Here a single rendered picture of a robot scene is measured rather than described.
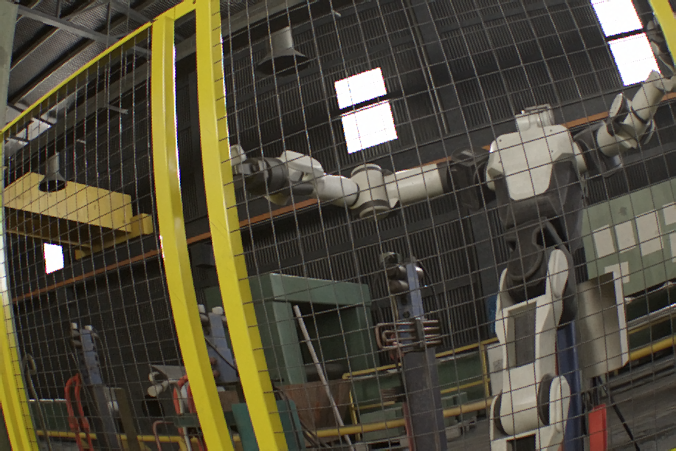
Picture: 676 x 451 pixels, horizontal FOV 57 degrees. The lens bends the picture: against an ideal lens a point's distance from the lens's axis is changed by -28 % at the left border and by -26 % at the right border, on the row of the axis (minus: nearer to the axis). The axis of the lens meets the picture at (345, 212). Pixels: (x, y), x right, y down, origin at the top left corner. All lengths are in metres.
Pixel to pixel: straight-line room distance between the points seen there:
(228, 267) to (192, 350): 0.23
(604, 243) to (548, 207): 5.52
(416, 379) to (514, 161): 0.71
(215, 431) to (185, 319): 0.28
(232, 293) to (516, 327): 0.64
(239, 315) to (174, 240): 0.25
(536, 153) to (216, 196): 0.79
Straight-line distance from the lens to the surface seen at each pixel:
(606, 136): 1.92
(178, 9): 2.08
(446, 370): 10.97
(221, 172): 1.75
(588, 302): 2.64
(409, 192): 2.16
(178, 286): 1.79
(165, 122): 1.90
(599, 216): 7.46
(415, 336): 2.10
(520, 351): 1.81
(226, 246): 1.71
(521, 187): 1.95
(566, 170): 1.98
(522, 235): 1.89
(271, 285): 11.74
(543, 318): 1.74
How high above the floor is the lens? 0.77
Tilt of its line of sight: 13 degrees up
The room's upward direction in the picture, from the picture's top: 10 degrees counter-clockwise
